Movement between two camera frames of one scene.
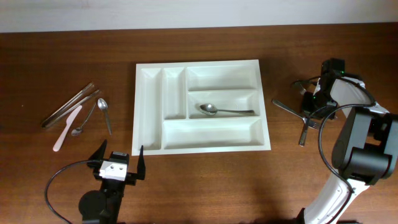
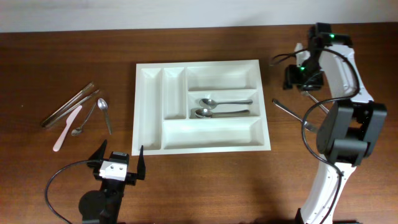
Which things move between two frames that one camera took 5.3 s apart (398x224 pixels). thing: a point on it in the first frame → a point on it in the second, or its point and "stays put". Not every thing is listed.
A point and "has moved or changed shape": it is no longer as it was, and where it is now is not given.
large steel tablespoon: (210, 109) → (208, 103)
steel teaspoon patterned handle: (102, 104) stays put
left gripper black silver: (95, 160) stays put
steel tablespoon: (305, 131) has moved or changed shape
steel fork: (313, 121) has moved or changed shape
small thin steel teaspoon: (78, 130) stays put
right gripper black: (306, 108) → (291, 78)
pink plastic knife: (69, 120) stays put
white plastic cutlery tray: (196, 107) stays put
